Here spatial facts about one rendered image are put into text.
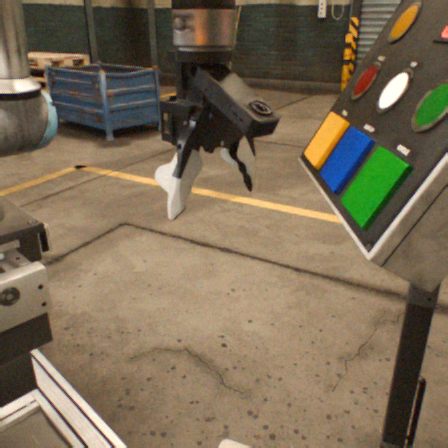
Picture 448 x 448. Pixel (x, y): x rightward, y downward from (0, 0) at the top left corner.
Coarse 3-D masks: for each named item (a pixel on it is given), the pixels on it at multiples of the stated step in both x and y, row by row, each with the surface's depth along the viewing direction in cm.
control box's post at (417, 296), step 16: (416, 288) 61; (416, 304) 62; (432, 304) 61; (416, 320) 63; (400, 336) 67; (416, 336) 64; (400, 352) 66; (416, 352) 65; (400, 368) 67; (416, 368) 66; (400, 384) 68; (416, 384) 67; (400, 400) 69; (400, 416) 70; (384, 432) 73; (400, 432) 71
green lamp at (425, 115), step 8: (440, 88) 43; (432, 96) 43; (440, 96) 42; (424, 104) 44; (432, 104) 43; (440, 104) 41; (424, 112) 43; (432, 112) 42; (440, 112) 41; (416, 120) 44; (424, 120) 43; (432, 120) 42
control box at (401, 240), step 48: (432, 0) 54; (384, 48) 61; (432, 48) 49; (336, 144) 60; (384, 144) 48; (432, 144) 40; (432, 192) 39; (384, 240) 41; (432, 240) 41; (432, 288) 43
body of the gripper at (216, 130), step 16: (176, 64) 55; (192, 64) 53; (208, 64) 53; (176, 80) 56; (192, 80) 54; (176, 96) 57; (192, 96) 55; (160, 112) 57; (176, 112) 55; (192, 112) 54; (208, 112) 53; (176, 128) 57; (208, 128) 53; (224, 128) 55; (176, 144) 57; (208, 144) 54; (224, 144) 56
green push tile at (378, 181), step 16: (384, 160) 45; (400, 160) 43; (368, 176) 47; (384, 176) 44; (400, 176) 42; (352, 192) 48; (368, 192) 45; (384, 192) 42; (352, 208) 47; (368, 208) 44; (368, 224) 43
